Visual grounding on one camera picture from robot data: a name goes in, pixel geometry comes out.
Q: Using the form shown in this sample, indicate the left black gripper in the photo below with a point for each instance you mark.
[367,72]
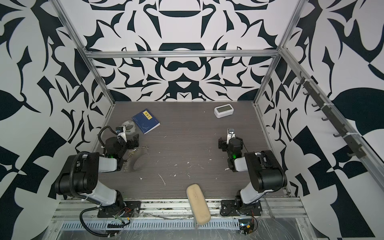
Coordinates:
[131,144]

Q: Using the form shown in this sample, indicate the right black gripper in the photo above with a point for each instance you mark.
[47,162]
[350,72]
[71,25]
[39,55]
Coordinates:
[223,144]

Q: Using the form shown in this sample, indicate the metal plate with keyrings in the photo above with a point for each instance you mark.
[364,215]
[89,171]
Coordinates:
[132,158]

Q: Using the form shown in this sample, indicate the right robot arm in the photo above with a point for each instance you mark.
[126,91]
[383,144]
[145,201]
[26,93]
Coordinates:
[265,172]

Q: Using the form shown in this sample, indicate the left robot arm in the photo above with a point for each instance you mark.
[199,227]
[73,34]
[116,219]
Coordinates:
[79,177]

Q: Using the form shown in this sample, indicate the clear tape roll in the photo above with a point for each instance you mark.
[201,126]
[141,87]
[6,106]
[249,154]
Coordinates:
[130,127]

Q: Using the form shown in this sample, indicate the blue book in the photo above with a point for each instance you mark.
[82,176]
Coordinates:
[146,121]

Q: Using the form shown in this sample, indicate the white digital clock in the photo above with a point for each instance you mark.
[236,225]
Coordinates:
[223,111]

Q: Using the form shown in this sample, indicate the beige glasses case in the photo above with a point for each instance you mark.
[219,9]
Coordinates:
[198,204]

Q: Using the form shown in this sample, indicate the small circuit board left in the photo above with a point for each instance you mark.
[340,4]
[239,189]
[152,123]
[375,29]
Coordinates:
[118,225]

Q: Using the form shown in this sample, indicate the small circuit board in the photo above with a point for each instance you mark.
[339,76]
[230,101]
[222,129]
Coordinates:
[118,225]
[247,227]

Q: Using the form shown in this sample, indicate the small circuit board right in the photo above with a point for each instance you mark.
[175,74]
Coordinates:
[247,227]

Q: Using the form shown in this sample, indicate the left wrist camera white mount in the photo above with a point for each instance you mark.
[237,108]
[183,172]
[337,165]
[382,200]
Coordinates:
[121,132]

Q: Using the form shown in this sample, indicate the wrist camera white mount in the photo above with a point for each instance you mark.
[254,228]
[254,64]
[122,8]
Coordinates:
[121,132]
[230,134]

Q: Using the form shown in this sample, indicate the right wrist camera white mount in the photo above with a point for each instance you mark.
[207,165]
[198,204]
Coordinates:
[230,134]

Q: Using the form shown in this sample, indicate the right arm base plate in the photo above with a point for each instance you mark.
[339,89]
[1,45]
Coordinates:
[231,208]

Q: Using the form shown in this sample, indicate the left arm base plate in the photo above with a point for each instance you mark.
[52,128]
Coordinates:
[127,209]

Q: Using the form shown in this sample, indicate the white slotted cable duct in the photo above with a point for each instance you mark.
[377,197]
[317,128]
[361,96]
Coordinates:
[138,225]

